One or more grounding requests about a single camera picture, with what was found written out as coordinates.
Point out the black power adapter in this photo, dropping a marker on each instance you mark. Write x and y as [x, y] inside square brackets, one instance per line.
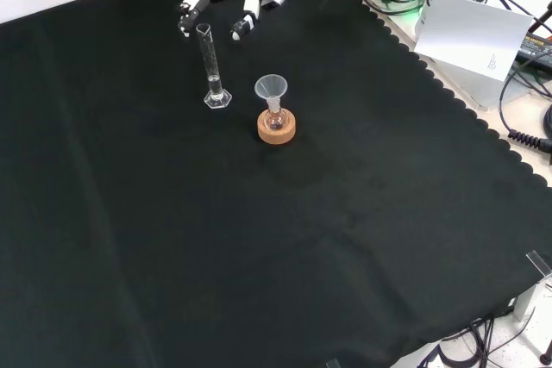
[537, 48]

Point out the clear plastic funnel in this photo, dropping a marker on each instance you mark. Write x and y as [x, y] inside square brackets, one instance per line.
[269, 85]

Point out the clear tape piece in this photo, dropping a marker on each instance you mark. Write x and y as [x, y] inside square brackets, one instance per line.
[333, 363]
[539, 262]

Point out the small round-bottom glass flask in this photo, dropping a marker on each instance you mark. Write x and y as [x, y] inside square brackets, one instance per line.
[275, 120]

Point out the grey metal base plate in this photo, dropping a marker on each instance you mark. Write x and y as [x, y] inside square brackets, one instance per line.
[483, 89]

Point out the clear glass graduated cylinder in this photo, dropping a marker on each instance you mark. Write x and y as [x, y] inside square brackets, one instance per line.
[214, 83]

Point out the white metal bracket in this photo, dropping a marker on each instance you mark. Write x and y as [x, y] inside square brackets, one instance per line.
[528, 301]

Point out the black bench cloth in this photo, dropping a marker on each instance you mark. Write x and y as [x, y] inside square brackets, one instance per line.
[259, 234]

